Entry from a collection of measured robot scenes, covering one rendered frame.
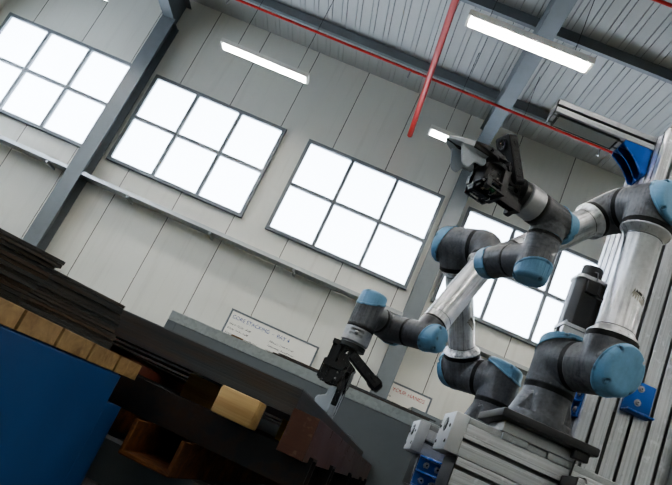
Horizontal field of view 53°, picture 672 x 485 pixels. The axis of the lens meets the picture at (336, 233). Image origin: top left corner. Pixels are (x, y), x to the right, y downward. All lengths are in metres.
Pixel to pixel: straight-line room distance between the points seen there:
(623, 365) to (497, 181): 0.48
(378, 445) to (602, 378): 1.20
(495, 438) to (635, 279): 0.48
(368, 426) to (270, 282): 8.65
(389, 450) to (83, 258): 9.62
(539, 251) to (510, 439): 0.43
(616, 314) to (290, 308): 9.59
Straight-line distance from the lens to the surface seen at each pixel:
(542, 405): 1.64
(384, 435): 2.58
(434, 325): 1.78
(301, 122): 12.13
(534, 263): 1.47
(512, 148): 1.48
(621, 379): 1.58
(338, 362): 1.78
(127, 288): 11.46
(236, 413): 0.97
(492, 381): 2.14
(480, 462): 1.59
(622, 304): 1.64
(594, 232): 1.78
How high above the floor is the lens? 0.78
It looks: 17 degrees up
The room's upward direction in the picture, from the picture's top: 25 degrees clockwise
